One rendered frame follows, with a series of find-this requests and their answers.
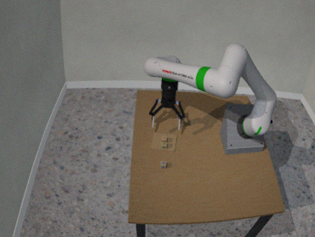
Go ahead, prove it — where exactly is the tan square mat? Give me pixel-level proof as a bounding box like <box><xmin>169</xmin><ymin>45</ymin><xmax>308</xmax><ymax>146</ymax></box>
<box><xmin>150</xmin><ymin>132</ymin><xmax>177</xmax><ymax>152</ymax></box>

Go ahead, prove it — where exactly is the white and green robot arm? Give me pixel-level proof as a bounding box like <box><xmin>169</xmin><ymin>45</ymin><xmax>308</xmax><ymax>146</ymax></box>
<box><xmin>144</xmin><ymin>43</ymin><xmax>277</xmax><ymax>139</ymax></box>

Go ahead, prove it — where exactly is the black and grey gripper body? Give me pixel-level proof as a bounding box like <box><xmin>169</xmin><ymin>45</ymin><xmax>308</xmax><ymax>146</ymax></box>
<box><xmin>161</xmin><ymin>90</ymin><xmax>176</xmax><ymax>108</ymax></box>

